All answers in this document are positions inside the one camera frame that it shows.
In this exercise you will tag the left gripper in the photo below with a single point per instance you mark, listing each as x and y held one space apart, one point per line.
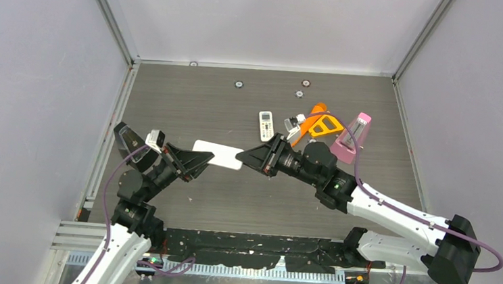
190 163

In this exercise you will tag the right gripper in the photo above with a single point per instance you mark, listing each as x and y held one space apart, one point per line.
266 157

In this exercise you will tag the white beige remote control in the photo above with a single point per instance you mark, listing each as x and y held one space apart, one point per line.
266 126

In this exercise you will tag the white grey remote control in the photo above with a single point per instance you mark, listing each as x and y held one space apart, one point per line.
224 156

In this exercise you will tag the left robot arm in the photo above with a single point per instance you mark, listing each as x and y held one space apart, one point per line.
132 228

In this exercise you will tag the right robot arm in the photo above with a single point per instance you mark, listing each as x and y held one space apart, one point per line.
443 248

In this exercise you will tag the transparent black metronome cover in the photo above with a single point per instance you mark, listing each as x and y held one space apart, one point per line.
132 147

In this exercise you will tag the grey poker chip upper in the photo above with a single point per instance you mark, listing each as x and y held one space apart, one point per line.
299 94

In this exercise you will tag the blue poker chip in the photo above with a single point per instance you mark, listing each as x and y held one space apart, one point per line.
238 84

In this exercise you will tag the yellow triangle ruler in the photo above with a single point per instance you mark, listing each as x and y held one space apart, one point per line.
325 125

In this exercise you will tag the pink metronome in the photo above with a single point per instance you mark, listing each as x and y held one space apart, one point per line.
344 147

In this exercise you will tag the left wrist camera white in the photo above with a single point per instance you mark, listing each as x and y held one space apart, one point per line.
155 139

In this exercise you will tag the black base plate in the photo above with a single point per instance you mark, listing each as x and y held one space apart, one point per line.
256 251

